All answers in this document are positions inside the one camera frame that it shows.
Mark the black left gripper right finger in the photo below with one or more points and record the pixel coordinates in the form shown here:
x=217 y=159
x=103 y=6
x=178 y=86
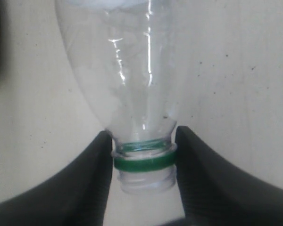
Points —
x=214 y=192

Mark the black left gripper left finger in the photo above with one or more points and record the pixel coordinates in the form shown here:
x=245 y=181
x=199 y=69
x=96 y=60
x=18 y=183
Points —
x=75 y=196

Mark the clear plastic bottle green label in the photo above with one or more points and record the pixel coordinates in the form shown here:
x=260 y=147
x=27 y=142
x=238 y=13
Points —
x=124 y=55

